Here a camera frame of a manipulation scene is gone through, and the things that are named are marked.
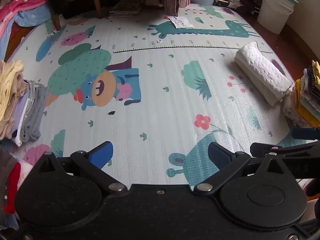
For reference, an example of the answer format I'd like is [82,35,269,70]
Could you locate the pink printed blanket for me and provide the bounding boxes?
[0,0,47,30]

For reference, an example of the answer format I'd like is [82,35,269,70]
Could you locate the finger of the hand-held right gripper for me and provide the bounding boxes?
[250,142,320,158]
[291,127,320,141]

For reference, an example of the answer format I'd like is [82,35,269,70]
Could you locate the pile of pastel folded clothes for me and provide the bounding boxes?
[0,60,48,147]

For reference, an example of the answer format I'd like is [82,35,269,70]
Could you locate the white cloth bundle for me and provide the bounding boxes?
[214,0,245,8]

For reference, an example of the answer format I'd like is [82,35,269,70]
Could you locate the stack of folded colourful clothes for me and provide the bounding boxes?
[282,60,320,128]

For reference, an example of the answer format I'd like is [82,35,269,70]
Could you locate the cartoon printed play mat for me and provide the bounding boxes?
[5,4,304,189]

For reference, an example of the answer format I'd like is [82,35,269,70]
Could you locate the folded white quilted garment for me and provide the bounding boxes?
[234,41,294,107]

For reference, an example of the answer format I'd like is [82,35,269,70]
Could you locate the white bucket with teal lid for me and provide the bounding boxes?
[257,0,299,35]

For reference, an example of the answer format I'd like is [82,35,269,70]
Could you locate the red and grey garment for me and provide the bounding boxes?
[0,148,22,215]

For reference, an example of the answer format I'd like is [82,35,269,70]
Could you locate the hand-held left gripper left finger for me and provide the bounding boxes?
[34,141,127,194]

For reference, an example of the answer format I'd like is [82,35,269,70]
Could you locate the stack of newspapers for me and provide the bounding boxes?
[108,0,143,19]

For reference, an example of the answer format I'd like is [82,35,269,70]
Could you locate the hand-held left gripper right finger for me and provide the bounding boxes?
[194,142,298,195]

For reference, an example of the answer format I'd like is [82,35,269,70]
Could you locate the white paper sheet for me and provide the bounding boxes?
[167,15,194,29]

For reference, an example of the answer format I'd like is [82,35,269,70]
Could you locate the light blue dotted cloth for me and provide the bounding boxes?
[14,4,52,27]

